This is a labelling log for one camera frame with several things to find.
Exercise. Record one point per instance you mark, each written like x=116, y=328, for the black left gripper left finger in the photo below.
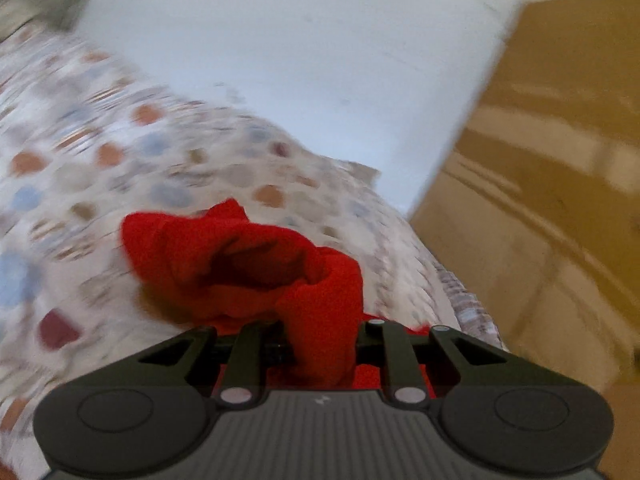
x=229, y=369

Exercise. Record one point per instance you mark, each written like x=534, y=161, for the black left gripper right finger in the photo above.
x=445, y=367

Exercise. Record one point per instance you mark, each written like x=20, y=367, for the red knitted sweater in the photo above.
x=220, y=269

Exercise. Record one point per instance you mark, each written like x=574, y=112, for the brown wooden wardrobe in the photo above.
x=536, y=208

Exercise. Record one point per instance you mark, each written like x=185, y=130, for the dotted patterned duvet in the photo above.
x=86, y=140

